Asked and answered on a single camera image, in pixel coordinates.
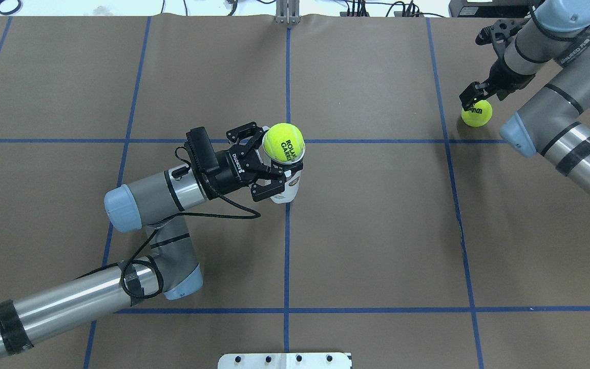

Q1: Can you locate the white central pedestal column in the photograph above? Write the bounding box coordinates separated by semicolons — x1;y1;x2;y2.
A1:
217;352;353;368

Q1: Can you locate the black box with label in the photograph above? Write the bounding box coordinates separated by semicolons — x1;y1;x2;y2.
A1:
448;1;529;18

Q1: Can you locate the tennis ball with Roland Garros print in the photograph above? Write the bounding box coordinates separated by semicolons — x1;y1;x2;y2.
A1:
262;123;305;164

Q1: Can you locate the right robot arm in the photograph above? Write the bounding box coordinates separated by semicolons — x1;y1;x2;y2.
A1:
459;1;590;194

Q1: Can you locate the clear tennis ball can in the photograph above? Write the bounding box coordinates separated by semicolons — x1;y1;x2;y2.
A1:
270;159;304;204

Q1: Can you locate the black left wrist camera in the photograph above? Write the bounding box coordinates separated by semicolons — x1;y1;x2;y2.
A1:
186;127;222;177

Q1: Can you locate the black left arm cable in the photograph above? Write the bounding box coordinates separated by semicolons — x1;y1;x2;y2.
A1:
70;146;261;299

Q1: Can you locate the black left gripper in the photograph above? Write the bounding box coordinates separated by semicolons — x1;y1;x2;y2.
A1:
208;122;286;202

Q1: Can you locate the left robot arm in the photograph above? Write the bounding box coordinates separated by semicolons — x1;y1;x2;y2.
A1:
0;121;264;359

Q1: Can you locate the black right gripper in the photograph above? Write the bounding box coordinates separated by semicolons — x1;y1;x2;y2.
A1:
459;60;536;111

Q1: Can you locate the aluminium frame post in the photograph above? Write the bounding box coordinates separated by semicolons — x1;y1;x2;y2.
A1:
275;0;301;26

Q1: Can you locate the tennis ball with Wilson print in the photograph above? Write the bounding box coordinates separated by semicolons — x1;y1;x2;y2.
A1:
461;100;493;128

